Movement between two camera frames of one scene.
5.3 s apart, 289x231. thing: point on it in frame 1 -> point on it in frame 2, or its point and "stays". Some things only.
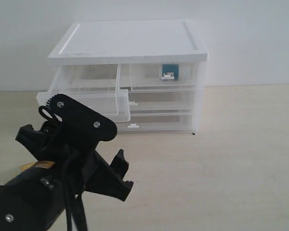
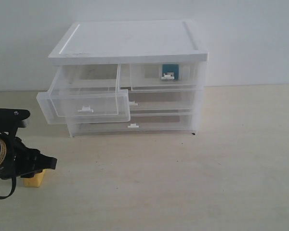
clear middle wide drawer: [163, 102] stays
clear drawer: [96, 86] stays
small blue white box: [170, 71] stays
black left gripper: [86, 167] -> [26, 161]
